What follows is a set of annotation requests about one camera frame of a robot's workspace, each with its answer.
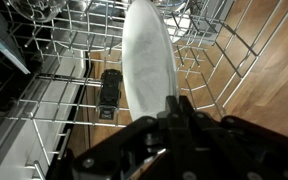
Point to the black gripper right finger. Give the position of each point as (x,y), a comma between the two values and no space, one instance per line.
(231,149)

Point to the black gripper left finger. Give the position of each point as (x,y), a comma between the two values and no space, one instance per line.
(165,141)

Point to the white top plate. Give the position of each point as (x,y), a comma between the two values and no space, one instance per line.
(148,62)

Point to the dishwasher wire rack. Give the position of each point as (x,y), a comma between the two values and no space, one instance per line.
(54,52)

